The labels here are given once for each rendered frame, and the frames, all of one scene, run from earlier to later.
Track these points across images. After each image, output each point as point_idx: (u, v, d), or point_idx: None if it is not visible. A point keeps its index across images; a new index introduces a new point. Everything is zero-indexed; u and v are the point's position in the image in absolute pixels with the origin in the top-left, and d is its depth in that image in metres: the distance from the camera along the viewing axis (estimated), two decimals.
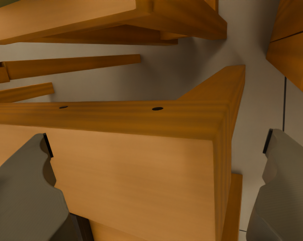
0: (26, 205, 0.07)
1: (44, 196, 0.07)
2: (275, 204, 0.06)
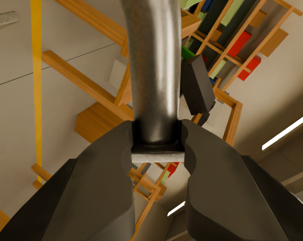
0: (102, 182, 0.07)
1: (117, 180, 0.08)
2: (204, 191, 0.07)
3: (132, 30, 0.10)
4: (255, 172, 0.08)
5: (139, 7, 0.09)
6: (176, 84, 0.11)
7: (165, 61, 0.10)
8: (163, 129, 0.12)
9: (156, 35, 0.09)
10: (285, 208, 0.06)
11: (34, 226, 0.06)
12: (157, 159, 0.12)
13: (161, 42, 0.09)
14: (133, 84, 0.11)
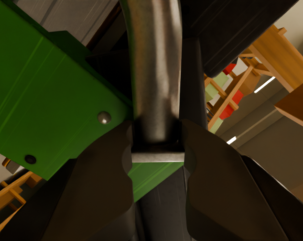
0: (102, 182, 0.07)
1: (117, 180, 0.08)
2: (204, 191, 0.07)
3: (132, 29, 0.10)
4: (255, 172, 0.08)
5: (140, 6, 0.09)
6: (176, 83, 0.11)
7: (166, 61, 0.10)
8: (163, 129, 0.12)
9: (156, 35, 0.09)
10: (285, 208, 0.06)
11: (34, 226, 0.06)
12: (157, 159, 0.12)
13: (162, 42, 0.09)
14: (133, 84, 0.11)
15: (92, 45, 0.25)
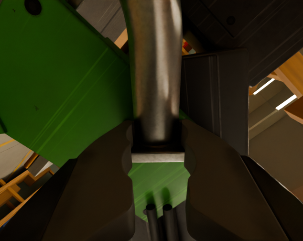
0: (102, 182, 0.07)
1: (117, 180, 0.08)
2: (204, 191, 0.07)
3: (132, 29, 0.10)
4: (255, 172, 0.08)
5: (140, 6, 0.09)
6: (176, 84, 0.11)
7: (166, 61, 0.10)
8: (163, 129, 0.12)
9: (156, 35, 0.09)
10: (285, 208, 0.06)
11: (34, 226, 0.06)
12: (157, 159, 0.12)
13: (162, 42, 0.09)
14: (133, 84, 0.11)
15: (125, 50, 0.25)
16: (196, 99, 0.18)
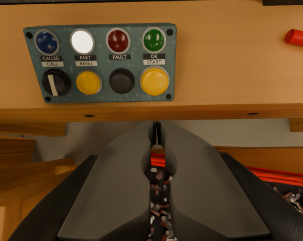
0: (120, 181, 0.08)
1: (135, 180, 0.08)
2: (187, 192, 0.07)
3: None
4: (234, 169, 0.08)
5: None
6: None
7: None
8: None
9: None
10: (264, 201, 0.07)
11: (54, 217, 0.06)
12: None
13: None
14: None
15: None
16: None
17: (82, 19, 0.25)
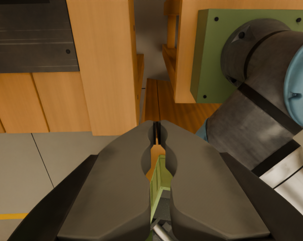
0: (120, 181, 0.08)
1: (135, 180, 0.08)
2: (187, 192, 0.07)
3: None
4: (234, 169, 0.08)
5: None
6: None
7: None
8: None
9: None
10: (264, 201, 0.07)
11: (54, 217, 0.06)
12: None
13: None
14: None
15: None
16: None
17: None
